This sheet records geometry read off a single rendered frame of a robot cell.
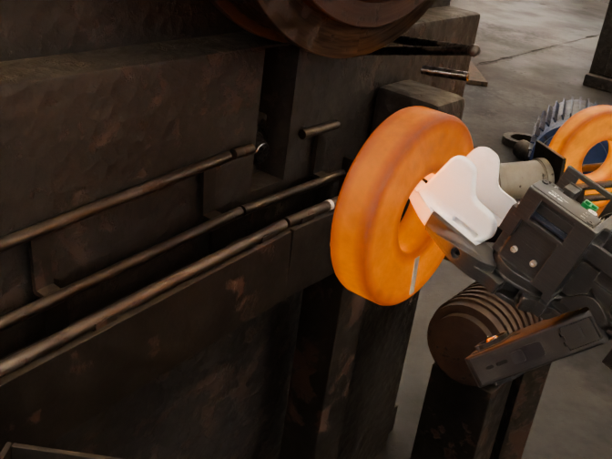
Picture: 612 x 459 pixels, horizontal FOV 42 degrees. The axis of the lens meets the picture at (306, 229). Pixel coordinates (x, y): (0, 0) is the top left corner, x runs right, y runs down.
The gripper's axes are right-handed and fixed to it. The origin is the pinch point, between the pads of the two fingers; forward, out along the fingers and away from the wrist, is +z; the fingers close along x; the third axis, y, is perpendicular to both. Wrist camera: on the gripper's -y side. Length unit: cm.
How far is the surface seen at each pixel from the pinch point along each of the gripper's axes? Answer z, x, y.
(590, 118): 4, -62, -8
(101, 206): 22.7, 8.4, -16.8
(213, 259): 13.7, 1.6, -18.6
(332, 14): 18.2, -9.3, 4.0
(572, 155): 3, -61, -14
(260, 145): 25.3, -16.5, -17.2
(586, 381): -17, -123, -82
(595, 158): 28, -218, -69
